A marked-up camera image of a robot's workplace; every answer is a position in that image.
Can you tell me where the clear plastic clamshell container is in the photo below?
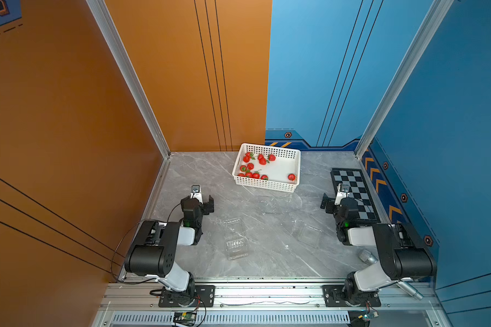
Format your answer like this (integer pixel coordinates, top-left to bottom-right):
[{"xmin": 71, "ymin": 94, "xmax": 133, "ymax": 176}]
[
  {"xmin": 221, "ymin": 218, "xmax": 249, "ymax": 260},
  {"xmin": 294, "ymin": 223, "xmax": 323, "ymax": 248}
]

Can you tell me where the white perforated plastic basket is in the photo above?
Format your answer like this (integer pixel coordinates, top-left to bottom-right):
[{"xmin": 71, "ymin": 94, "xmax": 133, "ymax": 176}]
[{"xmin": 232, "ymin": 143, "xmax": 301, "ymax": 193}]

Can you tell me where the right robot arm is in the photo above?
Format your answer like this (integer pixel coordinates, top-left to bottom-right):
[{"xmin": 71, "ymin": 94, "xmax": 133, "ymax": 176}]
[{"xmin": 321, "ymin": 194, "xmax": 436, "ymax": 307}]

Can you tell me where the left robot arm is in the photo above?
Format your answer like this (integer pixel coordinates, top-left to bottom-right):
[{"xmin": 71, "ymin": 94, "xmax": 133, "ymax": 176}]
[{"xmin": 124, "ymin": 195, "xmax": 214, "ymax": 307}]

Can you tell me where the black white chessboard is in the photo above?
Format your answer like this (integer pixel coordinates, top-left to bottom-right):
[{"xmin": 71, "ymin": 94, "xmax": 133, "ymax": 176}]
[{"xmin": 330, "ymin": 168, "xmax": 381, "ymax": 224}]

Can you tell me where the silver microphone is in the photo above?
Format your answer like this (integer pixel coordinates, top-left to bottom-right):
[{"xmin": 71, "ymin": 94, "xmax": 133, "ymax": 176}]
[{"xmin": 354, "ymin": 249, "xmax": 424, "ymax": 301}]

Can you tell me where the green circuit board left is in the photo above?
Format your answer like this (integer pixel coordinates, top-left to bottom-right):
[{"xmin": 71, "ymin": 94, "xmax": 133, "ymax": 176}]
[{"xmin": 173, "ymin": 311, "xmax": 197, "ymax": 327}]

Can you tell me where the green circuit board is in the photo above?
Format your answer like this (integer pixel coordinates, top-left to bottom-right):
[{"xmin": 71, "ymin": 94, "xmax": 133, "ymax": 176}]
[
  {"xmin": 173, "ymin": 311, "xmax": 197, "ymax": 327},
  {"xmin": 347, "ymin": 311, "xmax": 379, "ymax": 327}
]

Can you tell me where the green circuit board right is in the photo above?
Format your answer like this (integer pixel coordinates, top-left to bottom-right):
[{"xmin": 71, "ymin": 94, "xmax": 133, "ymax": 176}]
[{"xmin": 347, "ymin": 311, "xmax": 379, "ymax": 327}]

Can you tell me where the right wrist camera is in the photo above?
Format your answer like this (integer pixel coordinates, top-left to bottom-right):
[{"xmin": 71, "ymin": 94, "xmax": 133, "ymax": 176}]
[{"xmin": 335, "ymin": 183, "xmax": 351, "ymax": 205}]

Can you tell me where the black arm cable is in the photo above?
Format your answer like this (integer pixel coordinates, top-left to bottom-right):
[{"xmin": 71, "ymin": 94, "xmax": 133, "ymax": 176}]
[{"xmin": 110, "ymin": 204, "xmax": 183, "ymax": 286}]

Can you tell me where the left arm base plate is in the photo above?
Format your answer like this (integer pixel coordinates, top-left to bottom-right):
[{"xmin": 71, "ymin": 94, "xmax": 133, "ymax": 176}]
[{"xmin": 158, "ymin": 285, "xmax": 215, "ymax": 308}]

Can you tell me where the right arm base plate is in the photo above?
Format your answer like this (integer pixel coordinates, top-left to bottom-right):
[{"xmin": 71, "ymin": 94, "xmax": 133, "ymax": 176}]
[{"xmin": 322, "ymin": 284, "xmax": 381, "ymax": 308}]

